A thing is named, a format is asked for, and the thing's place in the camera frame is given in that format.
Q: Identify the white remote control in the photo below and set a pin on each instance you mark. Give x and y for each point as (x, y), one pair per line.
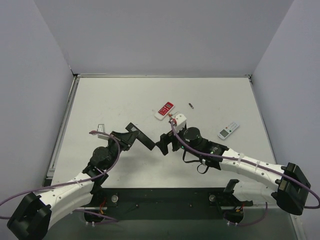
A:
(228, 130)

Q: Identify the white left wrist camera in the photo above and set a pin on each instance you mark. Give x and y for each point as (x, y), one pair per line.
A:
(101, 132)

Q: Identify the black remote control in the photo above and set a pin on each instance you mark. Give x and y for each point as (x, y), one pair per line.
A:
(143, 138)

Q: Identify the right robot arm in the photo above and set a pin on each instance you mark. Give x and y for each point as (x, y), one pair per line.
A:
(284, 185)

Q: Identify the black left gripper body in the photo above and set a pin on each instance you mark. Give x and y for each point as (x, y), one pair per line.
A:
(125, 139)

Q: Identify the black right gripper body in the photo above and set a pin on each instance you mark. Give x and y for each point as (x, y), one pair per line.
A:
(170, 141)

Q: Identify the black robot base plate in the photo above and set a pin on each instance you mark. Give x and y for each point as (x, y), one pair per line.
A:
(205, 203)

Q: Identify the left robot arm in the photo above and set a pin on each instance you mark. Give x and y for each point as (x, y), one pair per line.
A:
(39, 211)

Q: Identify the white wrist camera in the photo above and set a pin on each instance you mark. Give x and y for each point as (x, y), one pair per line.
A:
(179, 121)
(101, 132)

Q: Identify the red and white remote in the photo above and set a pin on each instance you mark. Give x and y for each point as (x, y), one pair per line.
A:
(164, 111)

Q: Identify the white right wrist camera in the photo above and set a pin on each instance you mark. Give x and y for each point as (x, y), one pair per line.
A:
(179, 121)

